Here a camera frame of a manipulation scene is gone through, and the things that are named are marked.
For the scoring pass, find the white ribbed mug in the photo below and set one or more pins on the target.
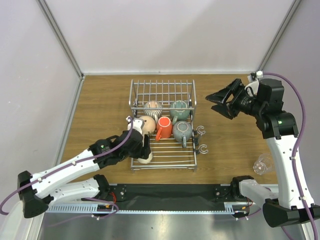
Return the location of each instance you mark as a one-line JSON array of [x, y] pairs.
[[153, 109]]

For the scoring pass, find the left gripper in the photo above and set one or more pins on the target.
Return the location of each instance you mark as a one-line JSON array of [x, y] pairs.
[[143, 151]]

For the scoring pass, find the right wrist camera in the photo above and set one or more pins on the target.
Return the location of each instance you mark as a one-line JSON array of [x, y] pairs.
[[254, 80]]

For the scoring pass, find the clear glass cup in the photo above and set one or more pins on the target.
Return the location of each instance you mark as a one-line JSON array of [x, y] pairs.
[[264, 164]]

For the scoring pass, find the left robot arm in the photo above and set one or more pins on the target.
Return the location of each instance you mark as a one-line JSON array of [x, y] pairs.
[[39, 191]]

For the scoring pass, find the teal ceramic mug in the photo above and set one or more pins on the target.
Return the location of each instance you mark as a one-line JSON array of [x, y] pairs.
[[179, 111]]

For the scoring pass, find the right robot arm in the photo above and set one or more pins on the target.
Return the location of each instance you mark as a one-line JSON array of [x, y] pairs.
[[293, 204]]

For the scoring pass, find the orange mug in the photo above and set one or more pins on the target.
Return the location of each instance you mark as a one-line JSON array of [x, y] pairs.
[[164, 128]]

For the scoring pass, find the white cable duct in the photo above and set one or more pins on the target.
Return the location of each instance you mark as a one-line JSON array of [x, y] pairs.
[[89, 207]]

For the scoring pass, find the metal wire dish rack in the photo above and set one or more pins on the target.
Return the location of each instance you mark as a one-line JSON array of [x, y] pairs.
[[167, 152]]

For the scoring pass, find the steel tumbler cup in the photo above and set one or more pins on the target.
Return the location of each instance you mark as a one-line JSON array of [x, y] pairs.
[[146, 159]]

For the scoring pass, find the beige ceramic mug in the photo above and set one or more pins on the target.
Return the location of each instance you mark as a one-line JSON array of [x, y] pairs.
[[149, 126]]

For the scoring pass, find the black base mat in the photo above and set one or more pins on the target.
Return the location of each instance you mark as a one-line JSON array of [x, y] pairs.
[[173, 194]]

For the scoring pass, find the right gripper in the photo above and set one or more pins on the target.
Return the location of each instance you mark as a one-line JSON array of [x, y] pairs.
[[233, 102]]

